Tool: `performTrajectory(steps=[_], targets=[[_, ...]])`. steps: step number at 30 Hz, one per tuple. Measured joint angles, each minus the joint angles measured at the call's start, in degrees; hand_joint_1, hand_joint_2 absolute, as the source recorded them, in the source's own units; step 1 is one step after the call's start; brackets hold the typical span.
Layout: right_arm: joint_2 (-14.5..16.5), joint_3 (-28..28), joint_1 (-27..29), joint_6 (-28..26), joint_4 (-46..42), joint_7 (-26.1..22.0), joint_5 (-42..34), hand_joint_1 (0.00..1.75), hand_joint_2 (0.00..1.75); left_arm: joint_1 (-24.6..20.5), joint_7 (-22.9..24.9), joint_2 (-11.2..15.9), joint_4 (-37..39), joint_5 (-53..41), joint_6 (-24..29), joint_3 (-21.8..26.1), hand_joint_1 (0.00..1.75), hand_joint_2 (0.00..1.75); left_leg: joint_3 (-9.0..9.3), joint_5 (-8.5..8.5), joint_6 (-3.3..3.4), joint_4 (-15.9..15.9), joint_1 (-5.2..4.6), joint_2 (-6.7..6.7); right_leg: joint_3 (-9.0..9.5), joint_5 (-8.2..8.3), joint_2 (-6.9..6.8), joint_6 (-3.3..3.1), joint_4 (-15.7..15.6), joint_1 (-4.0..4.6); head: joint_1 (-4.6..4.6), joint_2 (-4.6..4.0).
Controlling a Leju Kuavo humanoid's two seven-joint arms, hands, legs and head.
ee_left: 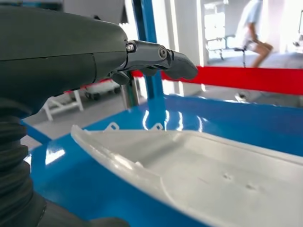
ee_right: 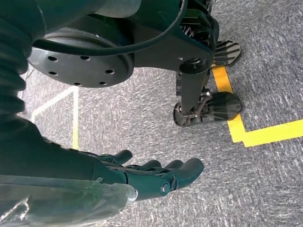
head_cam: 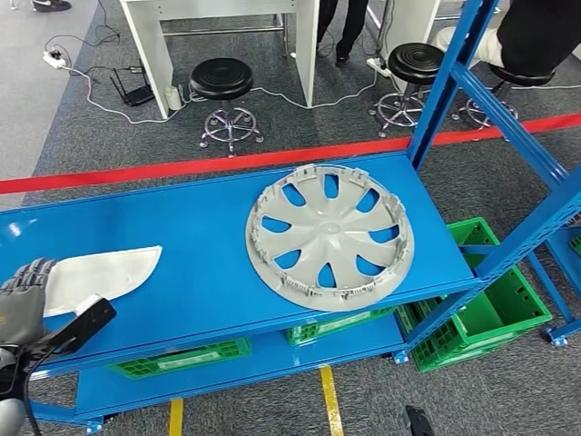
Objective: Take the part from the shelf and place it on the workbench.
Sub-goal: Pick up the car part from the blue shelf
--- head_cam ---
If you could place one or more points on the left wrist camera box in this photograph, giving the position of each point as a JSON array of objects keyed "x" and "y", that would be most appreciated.
[{"x": 86, "y": 325}]

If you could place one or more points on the black round stool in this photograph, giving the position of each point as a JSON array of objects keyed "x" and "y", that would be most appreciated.
[
  {"x": 522, "y": 78},
  {"x": 221, "y": 78},
  {"x": 415, "y": 60}
]

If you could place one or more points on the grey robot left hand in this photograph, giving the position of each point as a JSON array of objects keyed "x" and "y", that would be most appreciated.
[{"x": 20, "y": 307}]

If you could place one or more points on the blue steel shelf rack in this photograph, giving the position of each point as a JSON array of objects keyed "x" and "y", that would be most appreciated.
[
  {"x": 190, "y": 253},
  {"x": 563, "y": 253}
]

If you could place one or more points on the white power strip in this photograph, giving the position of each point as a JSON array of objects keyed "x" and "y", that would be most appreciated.
[
  {"x": 55, "y": 59},
  {"x": 379, "y": 67}
]

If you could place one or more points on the black router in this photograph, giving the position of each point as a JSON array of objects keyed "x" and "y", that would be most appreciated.
[{"x": 138, "y": 95}]

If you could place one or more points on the white power adapter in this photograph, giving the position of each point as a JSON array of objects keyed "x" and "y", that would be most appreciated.
[{"x": 173, "y": 98}]

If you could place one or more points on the white curved plastic part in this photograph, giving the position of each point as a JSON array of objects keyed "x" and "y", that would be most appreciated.
[{"x": 104, "y": 274}]

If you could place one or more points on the yellow floor tape square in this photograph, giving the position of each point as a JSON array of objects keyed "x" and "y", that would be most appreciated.
[{"x": 331, "y": 403}]

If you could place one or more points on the red floor tape line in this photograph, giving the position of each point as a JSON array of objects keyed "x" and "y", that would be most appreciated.
[{"x": 136, "y": 173}]

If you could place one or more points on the green open plastic crate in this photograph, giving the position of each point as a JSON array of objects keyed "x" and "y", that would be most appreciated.
[{"x": 499, "y": 313}]

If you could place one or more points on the grey plastic hubcap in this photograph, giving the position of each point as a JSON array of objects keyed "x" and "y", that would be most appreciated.
[{"x": 329, "y": 234}]

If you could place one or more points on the white desk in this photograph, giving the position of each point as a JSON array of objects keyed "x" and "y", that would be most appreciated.
[{"x": 308, "y": 48}]

